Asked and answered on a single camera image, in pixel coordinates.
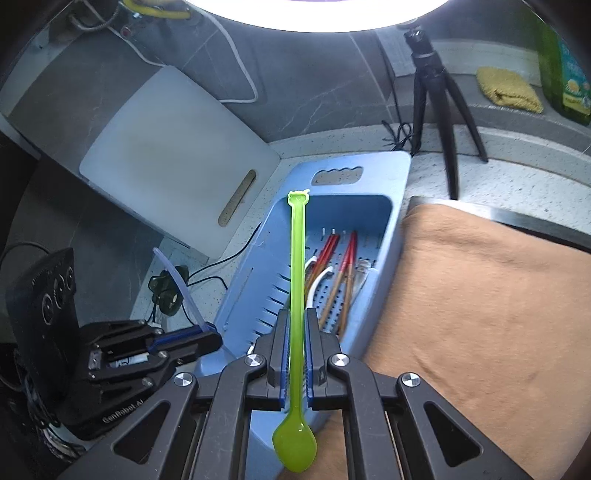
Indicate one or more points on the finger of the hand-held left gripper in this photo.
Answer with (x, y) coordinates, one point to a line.
(198, 346)
(184, 336)

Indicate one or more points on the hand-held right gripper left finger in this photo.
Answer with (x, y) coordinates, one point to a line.
(280, 364)

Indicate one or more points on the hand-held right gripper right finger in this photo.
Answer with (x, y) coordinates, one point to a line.
(310, 364)

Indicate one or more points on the slender white plastic spoon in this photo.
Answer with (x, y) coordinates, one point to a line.
(323, 277)

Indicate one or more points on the green plastic spoon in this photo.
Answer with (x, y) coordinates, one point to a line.
(296, 277)

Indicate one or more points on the white ceramic soup spoon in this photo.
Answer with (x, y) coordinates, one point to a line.
(310, 265)

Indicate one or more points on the metal spoon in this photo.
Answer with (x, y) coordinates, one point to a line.
(365, 270)

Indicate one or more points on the blue plastic drainer basket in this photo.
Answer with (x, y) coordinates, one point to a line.
(374, 217)

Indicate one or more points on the brown towel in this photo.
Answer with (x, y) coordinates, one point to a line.
(485, 332)

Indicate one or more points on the white cutting board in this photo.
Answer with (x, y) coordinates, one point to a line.
(161, 152)

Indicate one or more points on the black tripod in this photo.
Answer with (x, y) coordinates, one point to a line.
(434, 92)

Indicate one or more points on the yellow sponge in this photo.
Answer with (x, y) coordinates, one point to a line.
(508, 90)

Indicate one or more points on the green dish soap bottle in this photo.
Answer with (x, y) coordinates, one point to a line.
(565, 74)

